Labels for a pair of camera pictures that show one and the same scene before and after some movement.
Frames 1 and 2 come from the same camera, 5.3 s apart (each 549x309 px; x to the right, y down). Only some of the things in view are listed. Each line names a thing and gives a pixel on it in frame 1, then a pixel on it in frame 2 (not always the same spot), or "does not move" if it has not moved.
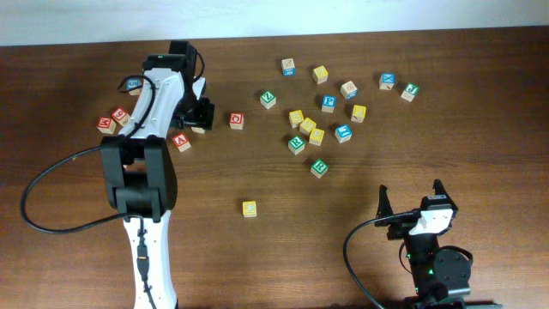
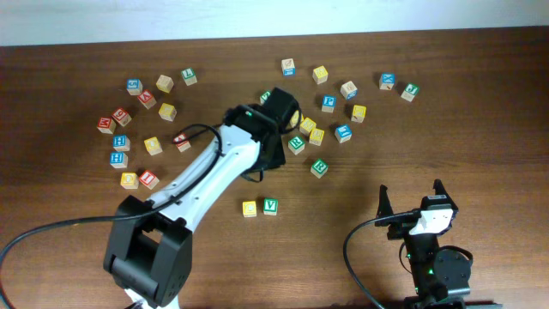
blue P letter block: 328,103 does not move
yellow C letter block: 250,209 does not move
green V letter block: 198,130 to 270,206
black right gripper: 399,220 does not move
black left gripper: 202,115 to 277,146
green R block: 319,168 does not move
